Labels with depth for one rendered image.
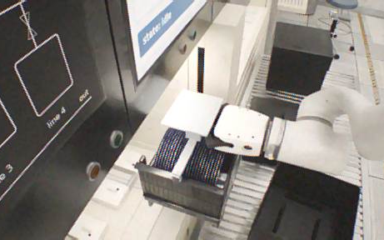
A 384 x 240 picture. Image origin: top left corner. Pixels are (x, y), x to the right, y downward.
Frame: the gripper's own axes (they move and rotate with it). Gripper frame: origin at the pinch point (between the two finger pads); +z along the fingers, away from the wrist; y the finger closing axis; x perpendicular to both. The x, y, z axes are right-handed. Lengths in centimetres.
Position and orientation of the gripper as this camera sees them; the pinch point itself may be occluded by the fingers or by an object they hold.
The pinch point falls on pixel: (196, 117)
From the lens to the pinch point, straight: 62.8
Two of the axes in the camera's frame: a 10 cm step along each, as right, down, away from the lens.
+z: -9.4, -2.4, 2.5
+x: 0.0, -7.2, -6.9
